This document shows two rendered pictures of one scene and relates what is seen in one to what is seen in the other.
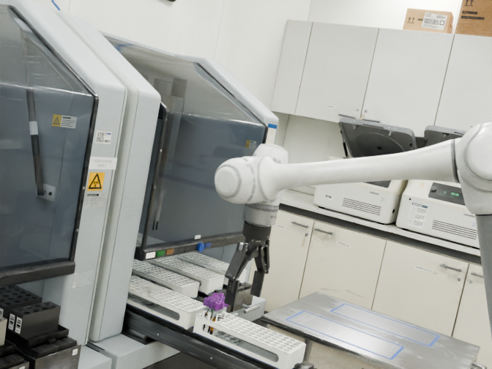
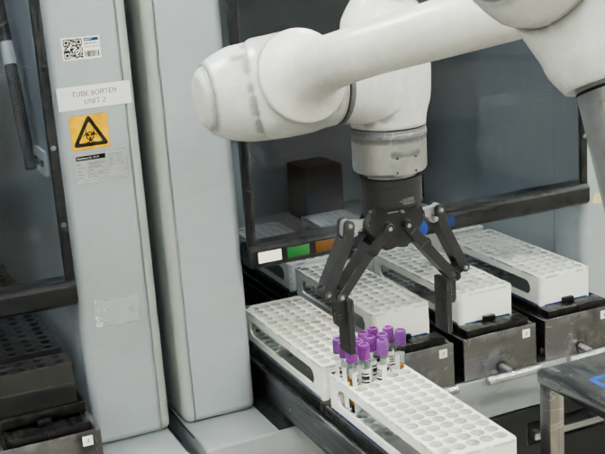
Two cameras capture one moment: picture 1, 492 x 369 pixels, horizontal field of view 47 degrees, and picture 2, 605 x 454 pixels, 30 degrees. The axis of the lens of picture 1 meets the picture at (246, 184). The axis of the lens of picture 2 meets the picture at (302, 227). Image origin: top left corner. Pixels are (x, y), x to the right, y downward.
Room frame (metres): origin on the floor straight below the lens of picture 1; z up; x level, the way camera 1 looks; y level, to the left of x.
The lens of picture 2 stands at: (0.39, -0.76, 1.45)
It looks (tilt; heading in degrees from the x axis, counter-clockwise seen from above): 15 degrees down; 37
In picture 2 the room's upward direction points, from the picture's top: 4 degrees counter-clockwise
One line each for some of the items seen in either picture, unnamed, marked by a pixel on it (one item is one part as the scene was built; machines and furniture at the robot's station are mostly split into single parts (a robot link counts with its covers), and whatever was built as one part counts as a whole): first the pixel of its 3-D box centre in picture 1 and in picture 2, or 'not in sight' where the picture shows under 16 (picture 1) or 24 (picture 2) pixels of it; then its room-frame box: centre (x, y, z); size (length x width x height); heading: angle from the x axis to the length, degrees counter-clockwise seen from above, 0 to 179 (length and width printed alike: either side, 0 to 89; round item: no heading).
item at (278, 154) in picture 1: (266, 173); (375, 59); (1.49, -0.05, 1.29); 0.13 x 0.11 x 0.16; 155
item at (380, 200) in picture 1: (373, 169); not in sight; (4.03, -0.86, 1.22); 0.62 x 0.56 x 0.64; 149
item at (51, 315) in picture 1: (38, 321); (33, 387); (1.31, 0.43, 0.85); 0.12 x 0.02 x 0.06; 151
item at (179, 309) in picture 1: (157, 302); (311, 347); (1.64, 0.19, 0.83); 0.30 x 0.10 x 0.06; 60
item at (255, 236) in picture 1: (255, 239); (391, 209); (1.50, -0.05, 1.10); 0.08 x 0.07 x 0.09; 150
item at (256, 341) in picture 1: (247, 340); (416, 425); (1.48, -0.08, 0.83); 0.30 x 0.10 x 0.06; 61
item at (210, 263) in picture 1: (206, 268); (513, 267); (2.11, 0.09, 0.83); 0.30 x 0.10 x 0.06; 60
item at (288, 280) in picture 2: not in sight; (283, 257); (2.00, 0.51, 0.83); 0.30 x 0.10 x 0.06; 60
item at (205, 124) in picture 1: (159, 142); (347, 21); (1.98, 0.32, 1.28); 0.61 x 0.51 x 0.63; 150
